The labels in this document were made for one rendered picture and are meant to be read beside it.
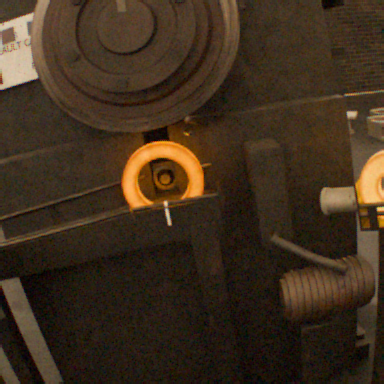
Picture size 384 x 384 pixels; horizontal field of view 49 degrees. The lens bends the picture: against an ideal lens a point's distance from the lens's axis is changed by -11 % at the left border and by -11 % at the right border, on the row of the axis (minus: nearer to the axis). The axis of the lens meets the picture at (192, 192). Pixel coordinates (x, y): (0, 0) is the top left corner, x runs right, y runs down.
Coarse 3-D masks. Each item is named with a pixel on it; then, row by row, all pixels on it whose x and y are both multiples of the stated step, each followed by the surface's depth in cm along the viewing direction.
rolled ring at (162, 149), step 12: (156, 144) 103; (168, 144) 103; (132, 156) 104; (144, 156) 103; (156, 156) 103; (168, 156) 103; (180, 156) 103; (192, 156) 104; (132, 168) 104; (192, 168) 104; (132, 180) 105; (192, 180) 105; (132, 192) 106; (192, 192) 106; (132, 204) 107; (144, 204) 107
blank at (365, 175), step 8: (368, 160) 89; (376, 160) 87; (368, 168) 89; (376, 168) 88; (360, 176) 91; (368, 176) 90; (376, 176) 89; (360, 184) 91; (368, 184) 90; (376, 184) 89; (360, 192) 92; (368, 192) 91; (376, 192) 90; (368, 200) 92; (376, 200) 90
